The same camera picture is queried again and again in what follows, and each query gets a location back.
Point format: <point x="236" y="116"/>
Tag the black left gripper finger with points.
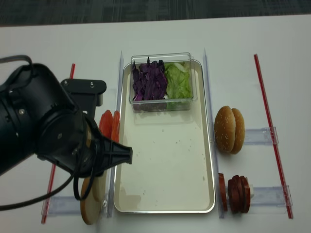
<point x="110" y="153"/>

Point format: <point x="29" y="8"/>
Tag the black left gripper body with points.
<point x="68" y="138"/>

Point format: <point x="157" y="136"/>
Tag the bun slice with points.
<point x="91" y="206"/>
<point x="99" y="186"/>

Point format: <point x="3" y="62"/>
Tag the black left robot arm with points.
<point x="25" y="91"/>

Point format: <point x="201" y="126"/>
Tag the outer tomato slice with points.
<point x="105" y="125"/>

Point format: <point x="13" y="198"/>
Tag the tomato slice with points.
<point x="115" y="126"/>
<point x="105" y="125"/>

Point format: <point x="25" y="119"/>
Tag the inner tomato slice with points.
<point x="115" y="126"/>

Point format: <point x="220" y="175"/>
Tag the green lettuce leaves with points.
<point x="178" y="76"/>

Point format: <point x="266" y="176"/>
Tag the single meat patty slice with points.
<point x="222" y="191"/>

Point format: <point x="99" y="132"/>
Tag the stacked meat patty slices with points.
<point x="239" y="194"/>

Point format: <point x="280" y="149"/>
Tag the left clear long divider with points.
<point x="110" y="200"/>

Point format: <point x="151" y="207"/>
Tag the cream metal tray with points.
<point x="171" y="170"/>

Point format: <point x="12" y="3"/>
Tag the left front clear pusher track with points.
<point x="60" y="206"/>

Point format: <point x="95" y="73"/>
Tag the clear pusher track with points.
<point x="270" y="200"/>
<point x="262" y="136"/>
<point x="60" y="206"/>

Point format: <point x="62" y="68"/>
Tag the purple cabbage shreds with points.
<point x="149" y="83"/>

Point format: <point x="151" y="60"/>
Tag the clear plastic container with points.
<point x="166" y="58"/>

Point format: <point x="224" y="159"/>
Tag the inner sesame bun top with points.
<point x="224" y="129"/>

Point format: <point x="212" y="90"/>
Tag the sesame bun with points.
<point x="224" y="129"/>
<point x="239" y="131"/>

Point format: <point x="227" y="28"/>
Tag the outer sesame bun top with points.
<point x="239" y="131"/>

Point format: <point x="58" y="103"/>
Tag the right rear clear pusher track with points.
<point x="262" y="136"/>

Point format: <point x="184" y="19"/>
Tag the right front clear pusher track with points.
<point x="270" y="200"/>

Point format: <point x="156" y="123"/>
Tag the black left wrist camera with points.
<point x="88" y="94"/>

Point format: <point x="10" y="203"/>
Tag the left red rail strip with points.
<point x="52" y="173"/>

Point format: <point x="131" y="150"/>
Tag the red rail strip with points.
<point x="52" y="173"/>
<point x="286" y="193"/>

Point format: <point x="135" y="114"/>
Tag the right red rail strip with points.
<point x="286" y="193"/>

